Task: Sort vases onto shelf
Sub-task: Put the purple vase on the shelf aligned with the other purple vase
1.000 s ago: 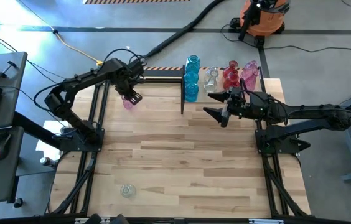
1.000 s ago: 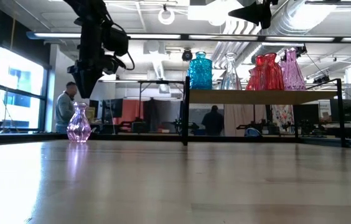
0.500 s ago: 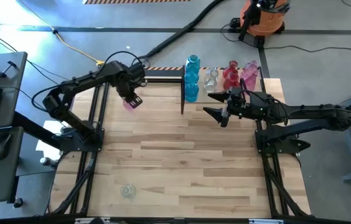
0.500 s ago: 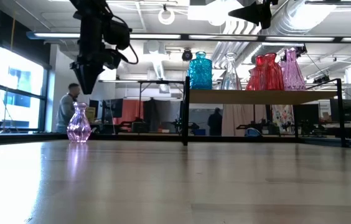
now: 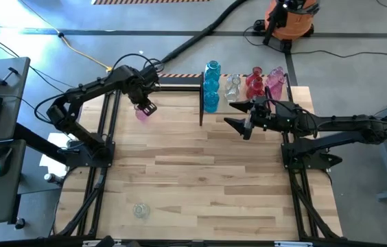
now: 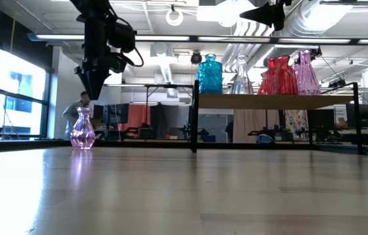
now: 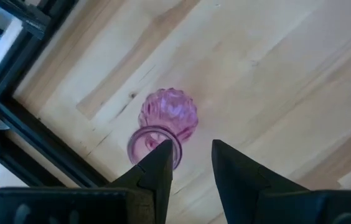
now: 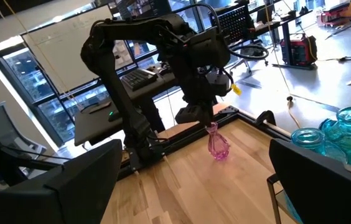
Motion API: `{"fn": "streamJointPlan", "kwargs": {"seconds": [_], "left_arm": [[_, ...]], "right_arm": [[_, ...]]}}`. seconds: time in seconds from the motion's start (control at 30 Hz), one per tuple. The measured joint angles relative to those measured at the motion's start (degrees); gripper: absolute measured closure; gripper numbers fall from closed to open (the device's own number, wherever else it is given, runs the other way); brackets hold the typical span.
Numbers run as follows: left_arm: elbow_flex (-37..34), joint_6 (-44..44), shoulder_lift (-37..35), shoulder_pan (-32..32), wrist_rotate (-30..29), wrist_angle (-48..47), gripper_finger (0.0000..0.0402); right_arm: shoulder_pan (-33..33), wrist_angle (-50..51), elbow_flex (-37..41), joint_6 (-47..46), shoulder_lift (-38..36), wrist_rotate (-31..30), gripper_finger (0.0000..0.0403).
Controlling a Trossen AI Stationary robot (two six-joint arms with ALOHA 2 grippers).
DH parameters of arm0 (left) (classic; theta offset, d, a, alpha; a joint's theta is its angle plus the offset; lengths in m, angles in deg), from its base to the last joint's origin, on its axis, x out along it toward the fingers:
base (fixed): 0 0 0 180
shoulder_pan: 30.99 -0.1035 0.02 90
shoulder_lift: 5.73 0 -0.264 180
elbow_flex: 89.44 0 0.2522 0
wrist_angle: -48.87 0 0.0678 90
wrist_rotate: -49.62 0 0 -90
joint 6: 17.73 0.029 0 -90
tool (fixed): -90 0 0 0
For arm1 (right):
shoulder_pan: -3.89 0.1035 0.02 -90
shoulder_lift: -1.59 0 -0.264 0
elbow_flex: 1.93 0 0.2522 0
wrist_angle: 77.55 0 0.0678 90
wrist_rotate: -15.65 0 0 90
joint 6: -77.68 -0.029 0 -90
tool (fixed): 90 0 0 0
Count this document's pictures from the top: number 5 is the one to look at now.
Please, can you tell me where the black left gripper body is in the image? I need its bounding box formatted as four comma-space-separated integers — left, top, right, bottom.
128, 77, 156, 106

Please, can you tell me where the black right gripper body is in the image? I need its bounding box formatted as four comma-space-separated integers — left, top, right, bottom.
250, 98, 279, 132

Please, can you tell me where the dark red faceted vase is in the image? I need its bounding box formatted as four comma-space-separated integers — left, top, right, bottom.
247, 88, 266, 101

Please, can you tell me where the clear hexagonal vase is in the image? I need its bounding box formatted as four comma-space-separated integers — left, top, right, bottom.
224, 84, 241, 103

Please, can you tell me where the pink bulb vase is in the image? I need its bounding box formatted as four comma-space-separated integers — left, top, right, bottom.
134, 105, 149, 121

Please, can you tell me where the pink ribbed cone vase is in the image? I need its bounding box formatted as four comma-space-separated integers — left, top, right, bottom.
267, 77, 286, 102

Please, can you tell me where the blue diamond-pattern vase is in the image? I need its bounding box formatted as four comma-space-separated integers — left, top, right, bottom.
202, 91, 220, 114

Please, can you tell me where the red cone vase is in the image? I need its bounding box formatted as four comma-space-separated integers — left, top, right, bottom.
246, 66, 263, 83

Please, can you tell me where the blue round vase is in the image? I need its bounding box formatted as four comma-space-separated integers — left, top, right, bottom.
202, 78, 220, 94

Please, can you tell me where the blue square bottle vase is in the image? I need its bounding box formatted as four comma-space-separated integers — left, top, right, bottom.
204, 60, 222, 82

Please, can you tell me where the clear round vase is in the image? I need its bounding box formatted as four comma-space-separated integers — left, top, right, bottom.
132, 202, 150, 220

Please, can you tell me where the black mat hazard stripe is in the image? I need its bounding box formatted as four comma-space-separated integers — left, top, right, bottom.
155, 73, 270, 85

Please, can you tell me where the orange shop vacuum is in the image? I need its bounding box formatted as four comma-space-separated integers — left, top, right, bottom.
264, 0, 320, 42

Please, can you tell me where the white sheet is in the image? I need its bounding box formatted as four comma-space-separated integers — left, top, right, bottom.
38, 132, 74, 176

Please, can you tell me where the small bottle white cap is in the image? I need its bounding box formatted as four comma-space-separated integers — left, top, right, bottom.
43, 173, 65, 185

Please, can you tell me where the black computer mouse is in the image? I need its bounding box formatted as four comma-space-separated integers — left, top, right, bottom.
0, 146, 14, 178

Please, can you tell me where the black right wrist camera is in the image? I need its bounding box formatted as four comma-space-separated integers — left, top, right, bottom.
243, 118, 255, 141

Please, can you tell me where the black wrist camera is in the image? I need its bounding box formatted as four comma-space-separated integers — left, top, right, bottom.
243, 118, 255, 141
141, 102, 158, 117

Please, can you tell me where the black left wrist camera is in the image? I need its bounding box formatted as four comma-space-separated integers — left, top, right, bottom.
141, 102, 158, 117

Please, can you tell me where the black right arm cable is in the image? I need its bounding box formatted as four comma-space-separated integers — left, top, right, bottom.
264, 86, 318, 138

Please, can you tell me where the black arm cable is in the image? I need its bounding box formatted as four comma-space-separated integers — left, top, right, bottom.
109, 53, 165, 75
264, 86, 318, 138

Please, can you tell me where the black aluminium table frame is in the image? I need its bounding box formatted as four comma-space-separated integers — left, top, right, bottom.
52, 84, 344, 247

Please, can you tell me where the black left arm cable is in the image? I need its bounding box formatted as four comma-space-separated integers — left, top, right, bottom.
109, 53, 165, 75

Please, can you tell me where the yellow extension cable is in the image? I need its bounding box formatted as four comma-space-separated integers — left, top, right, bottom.
20, 0, 114, 73

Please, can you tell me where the black vacuum hose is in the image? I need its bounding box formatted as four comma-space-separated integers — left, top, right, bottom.
159, 0, 249, 64

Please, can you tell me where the black floor cable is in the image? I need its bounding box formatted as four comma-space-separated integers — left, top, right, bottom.
292, 50, 387, 58

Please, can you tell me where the white bracket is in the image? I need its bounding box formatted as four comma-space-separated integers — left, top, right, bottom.
274, 241, 313, 247
82, 239, 122, 247

